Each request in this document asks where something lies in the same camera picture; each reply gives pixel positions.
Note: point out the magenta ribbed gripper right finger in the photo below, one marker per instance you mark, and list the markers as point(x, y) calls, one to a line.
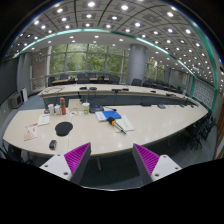
point(152, 166)

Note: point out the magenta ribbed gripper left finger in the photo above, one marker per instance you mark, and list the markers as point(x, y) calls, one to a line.
point(71, 165)

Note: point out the black round mouse pad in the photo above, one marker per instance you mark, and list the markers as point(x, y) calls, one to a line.
point(63, 128)

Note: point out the white notebook with pen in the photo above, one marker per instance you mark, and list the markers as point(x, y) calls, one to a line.
point(125, 123)

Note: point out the red and white leaflet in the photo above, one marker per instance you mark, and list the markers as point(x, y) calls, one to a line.
point(30, 131)

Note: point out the black office chair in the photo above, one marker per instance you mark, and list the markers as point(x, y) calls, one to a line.
point(200, 130)

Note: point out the white paper sheet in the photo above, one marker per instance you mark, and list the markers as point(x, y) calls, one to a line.
point(43, 120)

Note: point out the cardboard box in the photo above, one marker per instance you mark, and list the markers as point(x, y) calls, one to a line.
point(75, 105)

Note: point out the grey conference phone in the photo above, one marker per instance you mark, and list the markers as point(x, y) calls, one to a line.
point(96, 108)

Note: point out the blue folder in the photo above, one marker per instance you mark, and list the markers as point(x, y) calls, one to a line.
point(112, 114)

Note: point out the white paper cup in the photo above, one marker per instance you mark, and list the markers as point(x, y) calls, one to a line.
point(51, 109)

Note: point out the clear cup with green lid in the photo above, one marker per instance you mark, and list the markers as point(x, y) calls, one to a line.
point(86, 106)

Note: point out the red orange bottle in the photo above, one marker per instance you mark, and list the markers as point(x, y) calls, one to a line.
point(63, 106)

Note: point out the long beige rear table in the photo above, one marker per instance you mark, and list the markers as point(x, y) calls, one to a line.
point(114, 95)

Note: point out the grey round pillar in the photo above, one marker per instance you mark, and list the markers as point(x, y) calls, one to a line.
point(136, 63)

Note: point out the yellow black handled tool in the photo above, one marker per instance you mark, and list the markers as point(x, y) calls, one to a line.
point(113, 122)

